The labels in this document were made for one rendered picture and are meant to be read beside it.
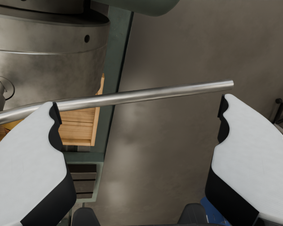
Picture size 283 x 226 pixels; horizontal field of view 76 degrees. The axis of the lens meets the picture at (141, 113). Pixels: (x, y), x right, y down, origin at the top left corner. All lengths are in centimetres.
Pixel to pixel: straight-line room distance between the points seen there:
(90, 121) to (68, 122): 7
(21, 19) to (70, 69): 8
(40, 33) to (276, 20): 198
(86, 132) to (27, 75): 52
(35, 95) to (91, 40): 11
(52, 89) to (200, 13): 147
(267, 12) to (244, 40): 25
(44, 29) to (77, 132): 55
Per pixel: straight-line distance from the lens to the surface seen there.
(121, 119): 183
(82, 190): 88
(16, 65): 25
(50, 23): 25
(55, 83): 27
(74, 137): 76
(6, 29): 24
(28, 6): 29
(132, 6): 23
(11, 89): 27
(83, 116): 70
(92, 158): 82
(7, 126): 46
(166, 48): 160
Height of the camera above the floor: 145
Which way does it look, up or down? 53 degrees down
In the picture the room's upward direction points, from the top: 160 degrees clockwise
